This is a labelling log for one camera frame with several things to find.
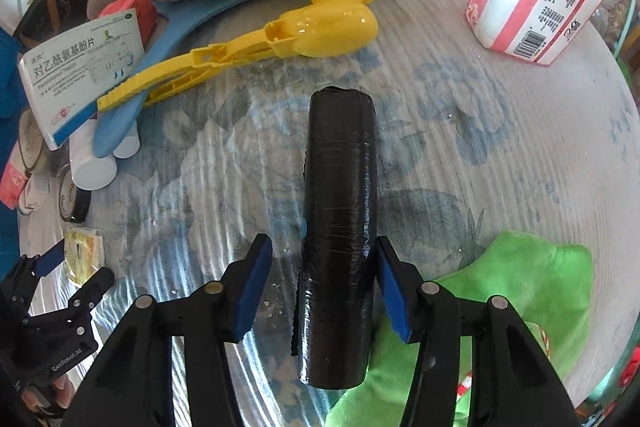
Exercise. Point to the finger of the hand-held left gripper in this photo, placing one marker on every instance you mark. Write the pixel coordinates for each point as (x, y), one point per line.
(95, 285)
(50, 257)

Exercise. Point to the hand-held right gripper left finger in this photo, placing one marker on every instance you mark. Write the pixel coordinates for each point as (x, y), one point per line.
(252, 292)

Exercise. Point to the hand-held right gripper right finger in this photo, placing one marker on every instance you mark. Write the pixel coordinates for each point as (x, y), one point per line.
(395, 294)

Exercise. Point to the black bag roll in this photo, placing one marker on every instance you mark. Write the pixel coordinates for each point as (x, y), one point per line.
(340, 232)

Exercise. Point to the blue plastic crate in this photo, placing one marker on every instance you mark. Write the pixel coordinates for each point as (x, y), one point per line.
(6, 77)

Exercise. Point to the person's left hand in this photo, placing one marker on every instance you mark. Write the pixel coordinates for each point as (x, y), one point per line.
(62, 394)

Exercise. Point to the yellow snack packet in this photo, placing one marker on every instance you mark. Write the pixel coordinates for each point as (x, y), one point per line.
(85, 252)

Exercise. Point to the black tape roll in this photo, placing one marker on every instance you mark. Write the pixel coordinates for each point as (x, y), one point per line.
(86, 204)

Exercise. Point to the small white box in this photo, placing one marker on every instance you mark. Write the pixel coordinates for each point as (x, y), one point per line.
(35, 192)

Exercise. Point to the pink box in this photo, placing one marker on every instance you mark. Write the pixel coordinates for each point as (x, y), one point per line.
(12, 184)

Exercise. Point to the white plastic bottle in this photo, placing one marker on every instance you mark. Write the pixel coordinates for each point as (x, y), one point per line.
(92, 167)

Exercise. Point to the beige tape roll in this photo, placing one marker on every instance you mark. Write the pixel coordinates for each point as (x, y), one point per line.
(39, 142)

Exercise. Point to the green plush hat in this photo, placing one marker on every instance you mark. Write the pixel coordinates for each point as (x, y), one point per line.
(515, 307)

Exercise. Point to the white medicine box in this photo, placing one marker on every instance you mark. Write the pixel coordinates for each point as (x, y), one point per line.
(82, 72)

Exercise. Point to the black gift box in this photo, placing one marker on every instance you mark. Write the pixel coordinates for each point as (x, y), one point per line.
(47, 2)

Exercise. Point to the yellow duck clamp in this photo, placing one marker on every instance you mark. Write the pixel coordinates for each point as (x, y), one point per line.
(325, 27)

